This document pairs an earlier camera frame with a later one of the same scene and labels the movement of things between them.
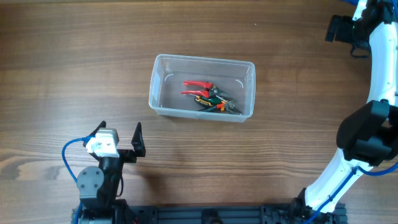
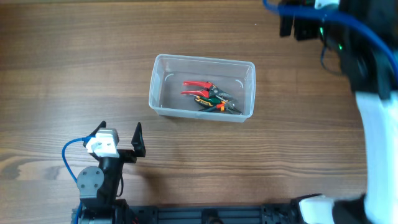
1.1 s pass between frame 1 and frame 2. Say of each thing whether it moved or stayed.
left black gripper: stayed
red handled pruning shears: stayed
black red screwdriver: stayed
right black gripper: moved
